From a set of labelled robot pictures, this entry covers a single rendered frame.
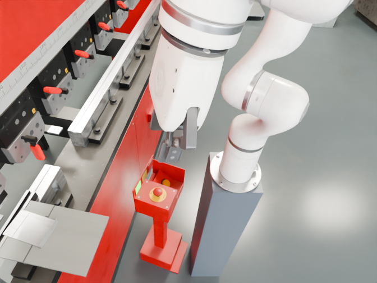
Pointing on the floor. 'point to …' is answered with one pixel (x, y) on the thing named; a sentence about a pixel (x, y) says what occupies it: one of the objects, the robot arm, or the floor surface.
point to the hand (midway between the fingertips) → (165, 135)
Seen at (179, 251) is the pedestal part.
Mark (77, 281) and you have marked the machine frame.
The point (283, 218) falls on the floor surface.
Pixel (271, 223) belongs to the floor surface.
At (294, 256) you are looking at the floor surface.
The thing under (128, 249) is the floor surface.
